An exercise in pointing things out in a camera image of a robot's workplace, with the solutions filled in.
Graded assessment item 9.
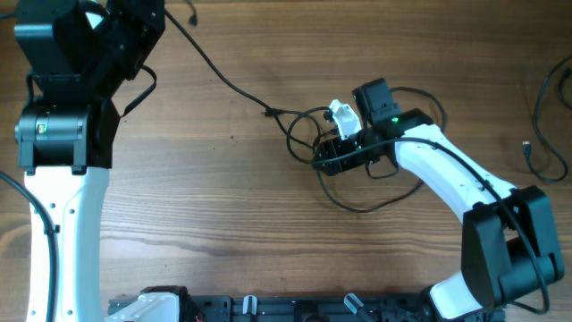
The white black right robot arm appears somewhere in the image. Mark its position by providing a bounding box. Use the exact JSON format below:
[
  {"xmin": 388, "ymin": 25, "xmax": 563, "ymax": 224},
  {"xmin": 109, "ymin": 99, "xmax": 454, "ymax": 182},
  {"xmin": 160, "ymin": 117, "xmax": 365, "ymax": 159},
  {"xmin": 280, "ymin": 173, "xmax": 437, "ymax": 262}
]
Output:
[{"xmin": 312, "ymin": 79, "xmax": 565, "ymax": 321}]

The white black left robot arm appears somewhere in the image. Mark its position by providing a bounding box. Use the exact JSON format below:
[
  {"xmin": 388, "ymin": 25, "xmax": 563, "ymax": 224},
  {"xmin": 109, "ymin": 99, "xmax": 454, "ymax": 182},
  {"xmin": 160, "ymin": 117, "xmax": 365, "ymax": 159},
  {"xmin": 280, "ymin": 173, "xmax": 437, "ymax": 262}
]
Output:
[{"xmin": 14, "ymin": 0, "xmax": 165, "ymax": 321}]

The black USB cable bundle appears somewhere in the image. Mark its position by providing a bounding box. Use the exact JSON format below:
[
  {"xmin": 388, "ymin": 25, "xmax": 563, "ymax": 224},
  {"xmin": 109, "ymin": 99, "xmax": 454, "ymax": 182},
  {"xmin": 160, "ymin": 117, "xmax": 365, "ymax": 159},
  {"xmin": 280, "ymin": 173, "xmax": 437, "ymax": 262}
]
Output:
[{"xmin": 163, "ymin": 0, "xmax": 341, "ymax": 165}]

